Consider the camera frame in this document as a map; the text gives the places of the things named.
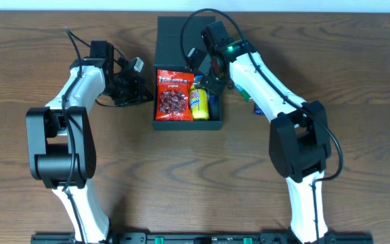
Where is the blue Eclipse mint pack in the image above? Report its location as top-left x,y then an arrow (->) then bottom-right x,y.
208,94 -> 217,112

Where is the yellow Mentos candy roll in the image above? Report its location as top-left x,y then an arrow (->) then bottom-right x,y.
190,85 -> 209,121

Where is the red dried fruit bag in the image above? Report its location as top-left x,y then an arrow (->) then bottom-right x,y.
155,70 -> 194,121

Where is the green gum pack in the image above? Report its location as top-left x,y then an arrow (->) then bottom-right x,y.
234,83 -> 251,102

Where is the purple Dairy Milk bar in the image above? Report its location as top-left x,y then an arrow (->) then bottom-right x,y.
253,104 -> 264,115

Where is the black cardboard box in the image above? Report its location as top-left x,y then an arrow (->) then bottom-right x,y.
152,16 -> 223,131

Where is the blue Oreo cookie pack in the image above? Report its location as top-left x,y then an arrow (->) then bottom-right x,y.
193,75 -> 204,85

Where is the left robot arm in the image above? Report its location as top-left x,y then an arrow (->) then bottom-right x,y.
26,58 -> 152,243

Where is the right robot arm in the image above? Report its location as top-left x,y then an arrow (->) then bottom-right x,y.
206,41 -> 334,243

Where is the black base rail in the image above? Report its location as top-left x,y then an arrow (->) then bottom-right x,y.
30,231 -> 374,244

